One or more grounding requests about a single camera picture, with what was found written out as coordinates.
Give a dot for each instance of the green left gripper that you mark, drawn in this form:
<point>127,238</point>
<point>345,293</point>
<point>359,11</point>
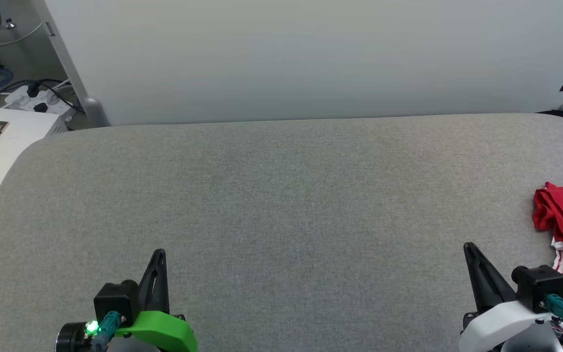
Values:
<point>164,330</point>

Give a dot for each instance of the white power strip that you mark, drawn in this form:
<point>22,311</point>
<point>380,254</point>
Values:
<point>20,100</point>

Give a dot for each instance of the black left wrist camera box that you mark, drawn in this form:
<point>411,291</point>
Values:
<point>115,299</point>

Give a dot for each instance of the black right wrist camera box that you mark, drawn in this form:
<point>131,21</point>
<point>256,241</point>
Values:
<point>538,286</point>

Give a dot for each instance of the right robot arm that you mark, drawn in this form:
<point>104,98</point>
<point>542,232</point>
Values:
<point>535,342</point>

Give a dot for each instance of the small metal cone fitting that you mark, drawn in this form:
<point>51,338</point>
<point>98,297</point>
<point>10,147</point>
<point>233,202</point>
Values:
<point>10,23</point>

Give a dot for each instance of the white box appliance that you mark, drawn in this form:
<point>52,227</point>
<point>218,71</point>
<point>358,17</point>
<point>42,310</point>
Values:
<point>12,146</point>

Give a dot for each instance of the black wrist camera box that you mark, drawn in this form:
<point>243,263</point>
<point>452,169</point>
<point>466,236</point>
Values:
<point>538,286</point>
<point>115,299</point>

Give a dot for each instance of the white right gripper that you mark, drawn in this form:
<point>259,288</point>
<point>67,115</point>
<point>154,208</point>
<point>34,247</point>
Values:
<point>496,325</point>

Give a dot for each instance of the white partition panel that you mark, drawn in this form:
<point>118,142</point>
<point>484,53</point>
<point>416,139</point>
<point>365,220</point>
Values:
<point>311,58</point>

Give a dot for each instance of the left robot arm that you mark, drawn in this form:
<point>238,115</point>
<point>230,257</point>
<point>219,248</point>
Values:
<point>69,340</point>

